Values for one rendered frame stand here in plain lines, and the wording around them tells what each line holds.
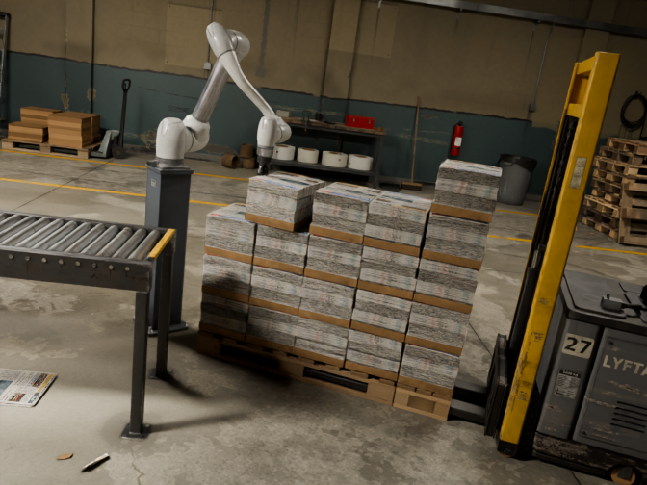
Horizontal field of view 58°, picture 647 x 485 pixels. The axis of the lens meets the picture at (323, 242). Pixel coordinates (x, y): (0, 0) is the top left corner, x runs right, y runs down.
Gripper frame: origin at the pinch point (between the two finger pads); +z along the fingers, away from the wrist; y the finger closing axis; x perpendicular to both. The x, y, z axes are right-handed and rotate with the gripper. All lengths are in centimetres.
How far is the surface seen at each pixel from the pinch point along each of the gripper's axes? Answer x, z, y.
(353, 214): -58, -4, -17
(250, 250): -6.2, 27.8, -18.7
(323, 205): -41.3, -4.4, -16.9
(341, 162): 101, 64, 579
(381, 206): -71, -11, -19
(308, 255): -38.1, 23.0, -18.2
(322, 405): -63, 94, -37
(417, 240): -91, 2, -19
